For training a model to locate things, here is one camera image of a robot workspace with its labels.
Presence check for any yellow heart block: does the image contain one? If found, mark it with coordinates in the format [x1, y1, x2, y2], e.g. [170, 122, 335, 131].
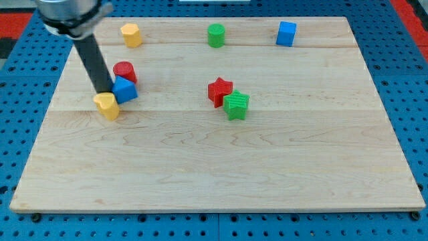
[93, 92, 120, 121]

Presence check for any blue triangle block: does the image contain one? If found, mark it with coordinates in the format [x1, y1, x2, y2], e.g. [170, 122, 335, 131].
[112, 76, 138, 104]

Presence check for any yellow hexagon block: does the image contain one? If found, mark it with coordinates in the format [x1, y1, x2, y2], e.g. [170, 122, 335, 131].
[120, 23, 142, 48]

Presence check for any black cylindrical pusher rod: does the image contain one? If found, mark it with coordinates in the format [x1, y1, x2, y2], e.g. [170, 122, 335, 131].
[74, 34, 113, 94]

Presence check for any red cylinder block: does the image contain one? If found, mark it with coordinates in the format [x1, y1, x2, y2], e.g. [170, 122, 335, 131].
[113, 61, 138, 84]

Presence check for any blue cube block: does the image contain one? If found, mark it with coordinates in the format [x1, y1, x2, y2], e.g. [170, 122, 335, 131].
[276, 21, 297, 47]

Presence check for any light wooden board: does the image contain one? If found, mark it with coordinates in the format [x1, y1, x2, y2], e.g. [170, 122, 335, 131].
[9, 17, 425, 214]

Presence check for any green star block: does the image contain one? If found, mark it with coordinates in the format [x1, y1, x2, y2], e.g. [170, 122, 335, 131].
[223, 90, 249, 121]

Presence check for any red star block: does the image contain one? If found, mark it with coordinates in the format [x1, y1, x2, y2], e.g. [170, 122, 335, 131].
[207, 77, 233, 108]

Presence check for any green cylinder block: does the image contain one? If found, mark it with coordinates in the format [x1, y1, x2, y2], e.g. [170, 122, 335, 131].
[207, 23, 225, 48]

